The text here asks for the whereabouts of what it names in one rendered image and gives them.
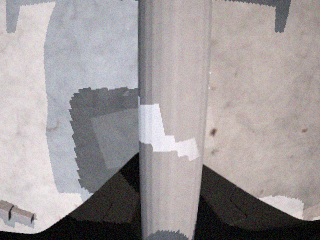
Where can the grey metal shaft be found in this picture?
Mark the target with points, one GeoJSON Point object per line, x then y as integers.
{"type": "Point", "coordinates": [173, 48]}

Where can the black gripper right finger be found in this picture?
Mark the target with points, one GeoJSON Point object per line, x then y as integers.
{"type": "Point", "coordinates": [227, 212]}

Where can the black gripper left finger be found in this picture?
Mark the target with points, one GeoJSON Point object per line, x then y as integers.
{"type": "Point", "coordinates": [113, 213]}

